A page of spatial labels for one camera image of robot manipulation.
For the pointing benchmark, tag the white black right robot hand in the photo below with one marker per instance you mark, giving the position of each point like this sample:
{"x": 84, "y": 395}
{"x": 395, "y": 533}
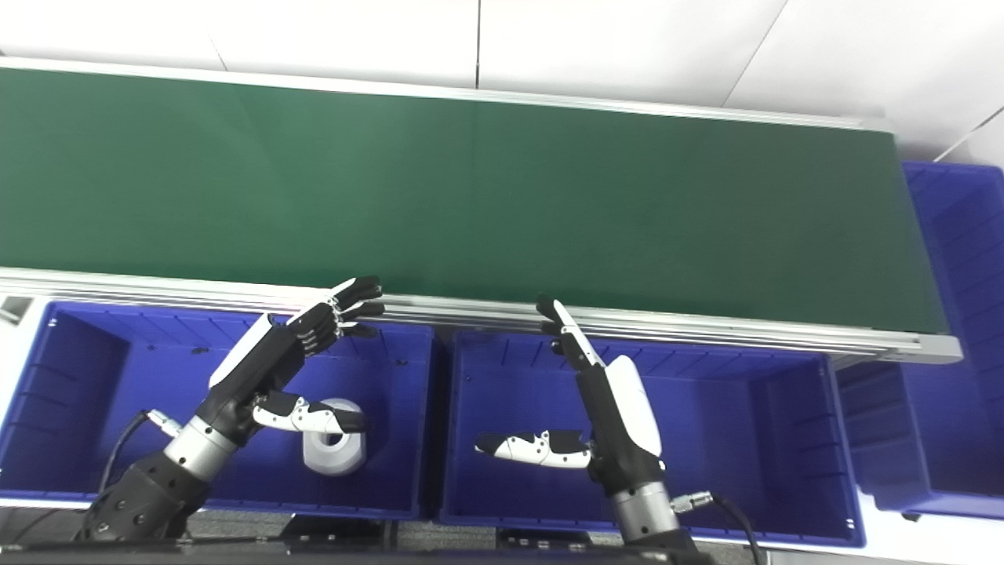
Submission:
{"x": 623, "y": 424}

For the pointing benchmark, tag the green conveyor belt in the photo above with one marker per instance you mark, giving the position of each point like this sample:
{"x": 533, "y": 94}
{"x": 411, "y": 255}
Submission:
{"x": 471, "y": 196}
{"x": 706, "y": 328}

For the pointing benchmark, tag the white plastic part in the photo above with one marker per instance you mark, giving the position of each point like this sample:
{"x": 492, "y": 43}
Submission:
{"x": 337, "y": 451}

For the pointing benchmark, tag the blue plastic bin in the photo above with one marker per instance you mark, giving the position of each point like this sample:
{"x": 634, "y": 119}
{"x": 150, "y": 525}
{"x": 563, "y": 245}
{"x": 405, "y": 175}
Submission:
{"x": 957, "y": 408}
{"x": 94, "y": 408}
{"x": 722, "y": 439}

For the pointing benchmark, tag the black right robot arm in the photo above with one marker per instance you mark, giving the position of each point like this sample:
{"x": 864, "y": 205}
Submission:
{"x": 645, "y": 514}

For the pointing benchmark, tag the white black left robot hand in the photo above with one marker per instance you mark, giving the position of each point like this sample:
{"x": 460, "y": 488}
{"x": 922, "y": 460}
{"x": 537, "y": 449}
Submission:
{"x": 255, "y": 369}

